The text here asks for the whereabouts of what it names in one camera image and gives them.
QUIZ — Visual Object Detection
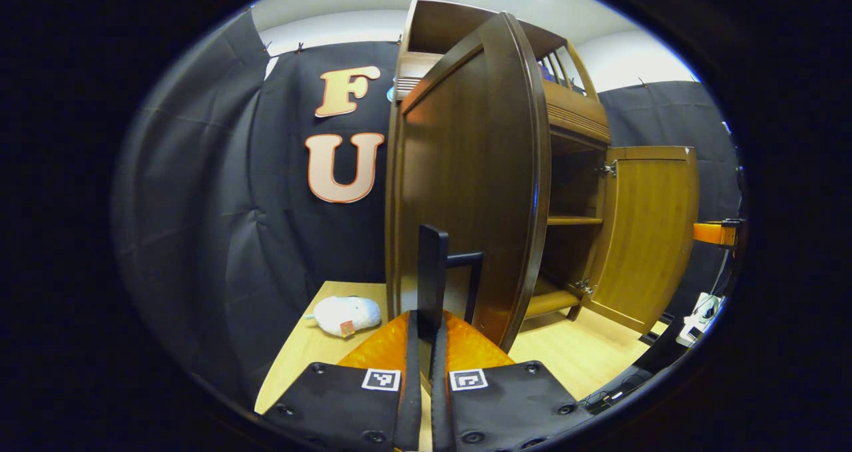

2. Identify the wooden shoe cabinet door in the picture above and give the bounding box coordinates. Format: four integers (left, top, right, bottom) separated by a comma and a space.
386, 11, 553, 354
580, 146, 701, 335

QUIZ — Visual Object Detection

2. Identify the black backdrop cloth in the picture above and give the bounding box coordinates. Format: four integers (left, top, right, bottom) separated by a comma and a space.
110, 9, 745, 399

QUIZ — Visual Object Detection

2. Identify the white plush toy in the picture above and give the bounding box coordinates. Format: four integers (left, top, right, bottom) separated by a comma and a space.
305, 296, 382, 338

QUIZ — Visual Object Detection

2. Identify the white power strip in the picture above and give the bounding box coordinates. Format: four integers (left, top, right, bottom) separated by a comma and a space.
676, 292, 726, 347

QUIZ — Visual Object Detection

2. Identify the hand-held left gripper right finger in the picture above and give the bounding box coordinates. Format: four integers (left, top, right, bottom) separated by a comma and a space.
429, 309, 593, 452

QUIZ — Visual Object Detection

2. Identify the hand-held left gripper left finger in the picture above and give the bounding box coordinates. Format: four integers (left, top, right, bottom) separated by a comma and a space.
263, 309, 423, 452

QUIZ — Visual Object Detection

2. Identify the wooden double-door shoe cabinet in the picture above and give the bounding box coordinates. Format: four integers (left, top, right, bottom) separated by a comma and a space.
385, 0, 612, 323

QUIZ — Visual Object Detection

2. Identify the black power cable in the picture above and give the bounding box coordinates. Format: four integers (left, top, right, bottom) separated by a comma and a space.
584, 369, 658, 411

